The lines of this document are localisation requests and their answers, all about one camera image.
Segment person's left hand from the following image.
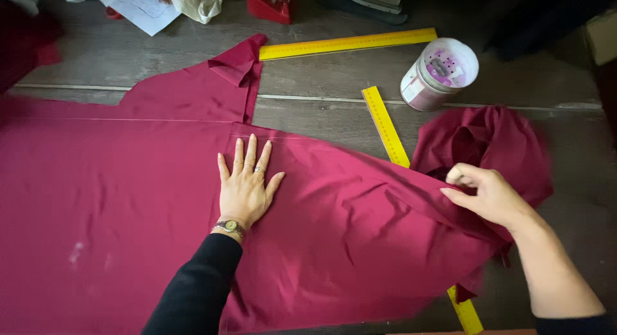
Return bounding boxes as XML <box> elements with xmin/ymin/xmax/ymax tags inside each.
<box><xmin>217</xmin><ymin>134</ymin><xmax>285</xmax><ymax>229</ymax></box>

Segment person's right hand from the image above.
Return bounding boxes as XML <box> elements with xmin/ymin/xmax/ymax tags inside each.
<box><xmin>440</xmin><ymin>162</ymin><xmax>531</xmax><ymax>231</ymax></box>

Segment maroon fabric garment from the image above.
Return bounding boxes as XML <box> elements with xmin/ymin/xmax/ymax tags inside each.
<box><xmin>0</xmin><ymin>33</ymin><xmax>554</xmax><ymax>335</ymax></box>

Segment gold wristwatch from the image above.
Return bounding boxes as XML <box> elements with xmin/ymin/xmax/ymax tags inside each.
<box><xmin>211</xmin><ymin>220</ymin><xmax>247</xmax><ymax>239</ymax></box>

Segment long yellow ruler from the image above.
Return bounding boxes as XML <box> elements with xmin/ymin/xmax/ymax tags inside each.
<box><xmin>362</xmin><ymin>86</ymin><xmax>485</xmax><ymax>335</ymax></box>

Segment white round tin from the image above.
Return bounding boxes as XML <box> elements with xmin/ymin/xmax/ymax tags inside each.
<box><xmin>399</xmin><ymin>37</ymin><xmax>480</xmax><ymax>112</ymax></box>

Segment yellow straight ruler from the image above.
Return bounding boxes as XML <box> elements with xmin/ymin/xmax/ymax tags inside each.
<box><xmin>259</xmin><ymin>28</ymin><xmax>438</xmax><ymax>62</ymax></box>

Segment red tape dispenser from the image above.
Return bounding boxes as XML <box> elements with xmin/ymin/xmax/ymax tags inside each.
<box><xmin>246</xmin><ymin>0</ymin><xmax>294</xmax><ymax>25</ymax></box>

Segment cardboard box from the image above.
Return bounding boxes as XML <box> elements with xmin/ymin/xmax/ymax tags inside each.
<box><xmin>584</xmin><ymin>8</ymin><xmax>617</xmax><ymax>67</ymax></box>

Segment white paper sheets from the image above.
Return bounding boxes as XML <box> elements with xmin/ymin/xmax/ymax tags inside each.
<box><xmin>63</xmin><ymin>0</ymin><xmax>182</xmax><ymax>37</ymax></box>

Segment dark clothes iron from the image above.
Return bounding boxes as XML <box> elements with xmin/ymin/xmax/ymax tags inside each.
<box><xmin>319</xmin><ymin>0</ymin><xmax>409</xmax><ymax>25</ymax></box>

